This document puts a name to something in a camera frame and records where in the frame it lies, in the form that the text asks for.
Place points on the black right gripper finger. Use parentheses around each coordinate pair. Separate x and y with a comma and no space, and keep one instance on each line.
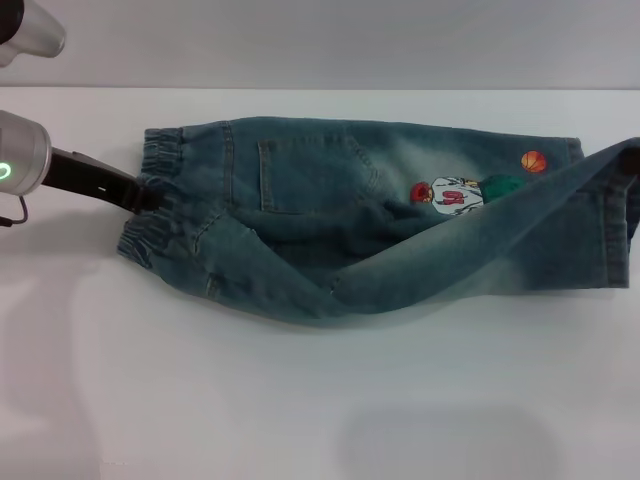
(631,164)

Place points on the blue denim shorts with print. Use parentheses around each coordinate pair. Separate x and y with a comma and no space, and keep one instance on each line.
(310,165)

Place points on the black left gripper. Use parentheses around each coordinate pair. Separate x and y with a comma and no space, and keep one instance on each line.
(90,177)

